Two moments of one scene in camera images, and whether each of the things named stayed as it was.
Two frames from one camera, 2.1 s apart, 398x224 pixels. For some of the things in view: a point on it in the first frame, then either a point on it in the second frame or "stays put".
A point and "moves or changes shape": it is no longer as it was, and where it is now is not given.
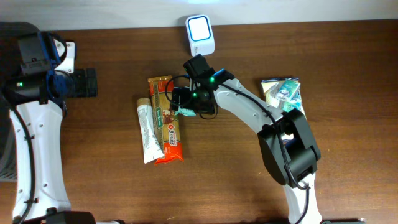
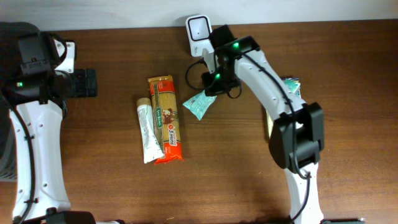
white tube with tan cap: [152, 149] stays put
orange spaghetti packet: [162, 91] stays put
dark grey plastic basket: [12, 59] stays put
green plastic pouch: [185, 112] moves or changes shape
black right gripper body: [193, 99] -> [221, 81]
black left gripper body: [79, 86] stays put
